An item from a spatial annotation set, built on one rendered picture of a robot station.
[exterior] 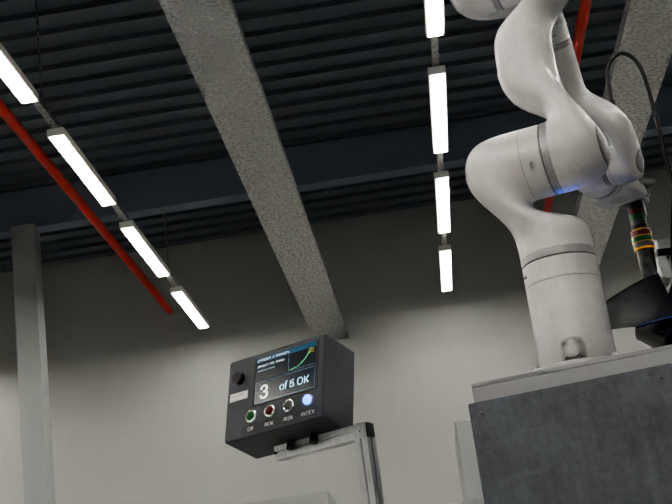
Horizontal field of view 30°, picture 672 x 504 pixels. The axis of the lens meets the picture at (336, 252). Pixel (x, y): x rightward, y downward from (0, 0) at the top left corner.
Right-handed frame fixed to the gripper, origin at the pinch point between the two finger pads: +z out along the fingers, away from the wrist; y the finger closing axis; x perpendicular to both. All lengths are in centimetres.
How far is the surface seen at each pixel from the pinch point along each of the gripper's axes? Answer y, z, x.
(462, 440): -300, 461, 36
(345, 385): -57, -35, -31
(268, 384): -72, -42, -28
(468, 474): -300, 461, 14
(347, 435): -57, -38, -42
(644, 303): 2.6, -16.2, -27.1
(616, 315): -3.1, -17.4, -28.2
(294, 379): -65, -42, -28
